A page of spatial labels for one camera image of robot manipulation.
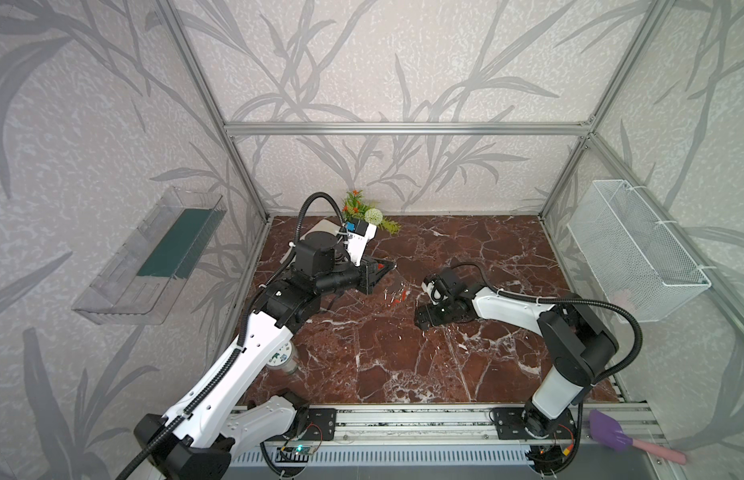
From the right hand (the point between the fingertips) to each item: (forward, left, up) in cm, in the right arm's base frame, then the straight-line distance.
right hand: (426, 310), depth 92 cm
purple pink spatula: (-32, -42, 0) cm, 52 cm away
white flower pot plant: (+32, +24, +14) cm, 42 cm away
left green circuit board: (-36, +35, -3) cm, 50 cm away
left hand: (-4, +10, +33) cm, 34 cm away
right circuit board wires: (-37, -28, -3) cm, 47 cm away
